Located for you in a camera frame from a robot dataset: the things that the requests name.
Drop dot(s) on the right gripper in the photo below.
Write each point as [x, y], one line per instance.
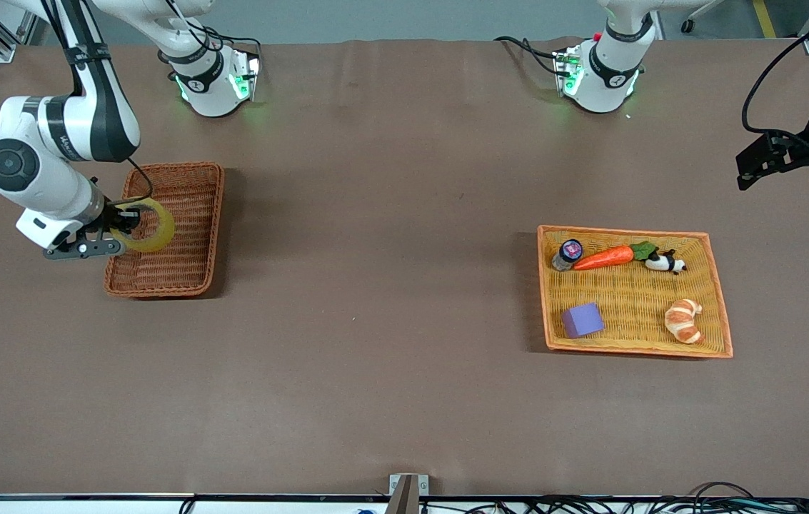
[118, 217]

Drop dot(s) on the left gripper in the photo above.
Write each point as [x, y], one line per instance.
[788, 155]

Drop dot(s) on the yellowish clear tape roll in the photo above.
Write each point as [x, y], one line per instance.
[161, 232]

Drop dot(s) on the brown wicker basket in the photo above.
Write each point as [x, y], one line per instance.
[183, 264]

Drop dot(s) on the orange wicker basket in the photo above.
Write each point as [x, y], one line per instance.
[632, 343]

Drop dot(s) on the white chair leg with caster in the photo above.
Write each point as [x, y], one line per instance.
[691, 25]

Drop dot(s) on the black white panda figure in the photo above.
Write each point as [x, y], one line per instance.
[665, 263]

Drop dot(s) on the toy croissant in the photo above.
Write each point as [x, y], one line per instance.
[684, 321]

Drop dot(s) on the orange toy carrot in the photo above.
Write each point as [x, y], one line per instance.
[604, 258]

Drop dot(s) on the small bottle purple cap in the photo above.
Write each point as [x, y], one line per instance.
[567, 254]

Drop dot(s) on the purple foam cube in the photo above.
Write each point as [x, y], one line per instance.
[583, 320]

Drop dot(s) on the brown table cover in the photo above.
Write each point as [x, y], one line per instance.
[375, 357]

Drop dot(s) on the metal table edge bracket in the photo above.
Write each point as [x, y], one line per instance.
[408, 489]

